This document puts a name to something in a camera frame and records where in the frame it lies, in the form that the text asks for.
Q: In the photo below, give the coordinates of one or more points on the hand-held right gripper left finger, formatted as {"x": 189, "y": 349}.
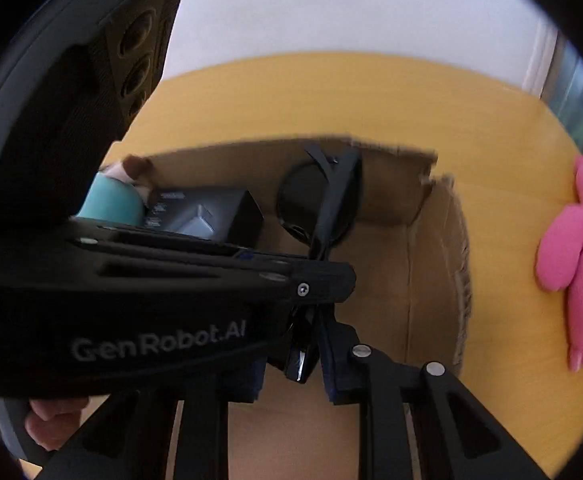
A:
{"x": 196, "y": 440}

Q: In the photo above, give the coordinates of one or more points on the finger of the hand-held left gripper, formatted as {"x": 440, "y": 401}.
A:
{"x": 316, "y": 282}
{"x": 171, "y": 241}

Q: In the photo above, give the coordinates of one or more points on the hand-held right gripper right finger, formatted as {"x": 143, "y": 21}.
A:
{"x": 331, "y": 375}

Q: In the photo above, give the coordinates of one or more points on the black sunglasses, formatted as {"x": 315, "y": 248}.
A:
{"x": 299, "y": 200}

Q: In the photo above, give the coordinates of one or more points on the brown cardboard box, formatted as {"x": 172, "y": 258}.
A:
{"x": 421, "y": 270}

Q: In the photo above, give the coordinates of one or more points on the person's left hand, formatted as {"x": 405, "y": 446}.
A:
{"x": 54, "y": 422}

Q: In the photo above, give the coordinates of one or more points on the small black box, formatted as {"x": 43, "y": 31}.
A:
{"x": 206, "y": 215}

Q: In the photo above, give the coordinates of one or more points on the teal cup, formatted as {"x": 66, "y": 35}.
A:
{"x": 111, "y": 202}

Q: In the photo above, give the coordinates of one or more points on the brown and white toy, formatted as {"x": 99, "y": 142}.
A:
{"x": 129, "y": 170}

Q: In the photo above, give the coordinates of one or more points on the pink plush toy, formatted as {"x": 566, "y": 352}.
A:
{"x": 581, "y": 260}

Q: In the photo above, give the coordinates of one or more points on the white framed window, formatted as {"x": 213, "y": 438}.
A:
{"x": 566, "y": 80}

